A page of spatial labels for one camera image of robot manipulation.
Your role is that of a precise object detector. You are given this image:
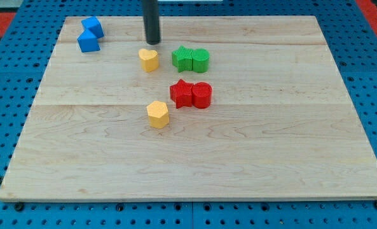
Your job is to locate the green cylinder block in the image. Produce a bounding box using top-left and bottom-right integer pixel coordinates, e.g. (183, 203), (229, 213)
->
(191, 48), (210, 73)

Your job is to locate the blue cube block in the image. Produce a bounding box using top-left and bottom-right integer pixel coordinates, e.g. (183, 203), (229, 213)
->
(81, 16), (104, 38)

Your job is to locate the red star block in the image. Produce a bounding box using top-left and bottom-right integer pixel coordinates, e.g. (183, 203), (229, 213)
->
(170, 79), (194, 109)

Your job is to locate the red cylinder block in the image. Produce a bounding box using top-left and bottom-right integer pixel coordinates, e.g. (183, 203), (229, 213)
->
(191, 82), (212, 109)

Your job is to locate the yellow hexagon block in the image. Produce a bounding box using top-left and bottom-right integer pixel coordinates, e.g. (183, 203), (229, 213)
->
(146, 101), (169, 128)

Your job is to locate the wooden board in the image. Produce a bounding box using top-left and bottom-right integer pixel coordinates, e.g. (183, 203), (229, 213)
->
(0, 16), (377, 202)

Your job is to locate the green star block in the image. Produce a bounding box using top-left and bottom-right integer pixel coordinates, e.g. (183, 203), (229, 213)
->
(172, 46), (193, 73)

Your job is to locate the blue triangular block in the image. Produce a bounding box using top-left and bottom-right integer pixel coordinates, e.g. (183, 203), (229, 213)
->
(77, 30), (100, 53)

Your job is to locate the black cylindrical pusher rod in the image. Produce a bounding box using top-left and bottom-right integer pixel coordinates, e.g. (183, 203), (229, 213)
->
(142, 0), (161, 45)

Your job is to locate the yellow heart block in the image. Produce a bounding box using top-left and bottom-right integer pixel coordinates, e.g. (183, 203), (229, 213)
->
(138, 48), (159, 73)

